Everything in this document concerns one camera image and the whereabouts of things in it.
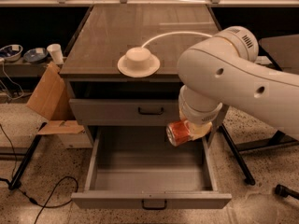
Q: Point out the black caster wheel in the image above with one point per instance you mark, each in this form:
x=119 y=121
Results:
x=285 y=192

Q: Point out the white paper cup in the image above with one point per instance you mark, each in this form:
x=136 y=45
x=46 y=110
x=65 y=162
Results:
x=55 y=52

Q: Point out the black table leg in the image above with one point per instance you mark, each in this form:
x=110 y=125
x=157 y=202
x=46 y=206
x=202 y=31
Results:
x=249 y=179
x=15 y=183

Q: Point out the open grey middle drawer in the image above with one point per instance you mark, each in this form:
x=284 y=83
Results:
x=137 y=168

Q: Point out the blue patterned bowl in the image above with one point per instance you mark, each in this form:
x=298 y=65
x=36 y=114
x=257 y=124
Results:
x=37 y=55

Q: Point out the black table leg right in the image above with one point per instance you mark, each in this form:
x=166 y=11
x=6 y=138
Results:
x=249 y=179

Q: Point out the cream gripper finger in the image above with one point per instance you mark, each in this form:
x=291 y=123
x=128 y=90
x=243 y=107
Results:
x=198 y=131

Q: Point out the white blue bowl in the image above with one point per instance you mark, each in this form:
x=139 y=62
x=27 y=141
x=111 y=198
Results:
x=11 y=53

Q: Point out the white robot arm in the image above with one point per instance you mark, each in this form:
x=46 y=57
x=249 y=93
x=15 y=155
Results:
x=222 y=70

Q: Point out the white upside-down bowl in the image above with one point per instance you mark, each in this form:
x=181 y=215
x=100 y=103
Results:
x=138 y=62

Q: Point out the dark side table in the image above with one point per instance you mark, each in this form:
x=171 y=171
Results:
x=284 y=50

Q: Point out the closed grey top drawer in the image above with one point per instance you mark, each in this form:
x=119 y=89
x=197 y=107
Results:
x=124 y=112

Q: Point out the brown cardboard box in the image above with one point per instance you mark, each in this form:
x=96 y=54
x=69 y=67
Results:
x=50 y=100

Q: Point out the black table leg left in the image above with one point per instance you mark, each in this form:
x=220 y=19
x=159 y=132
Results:
x=15 y=183

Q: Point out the grey drawer cabinet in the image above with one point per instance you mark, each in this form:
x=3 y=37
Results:
x=91 y=71

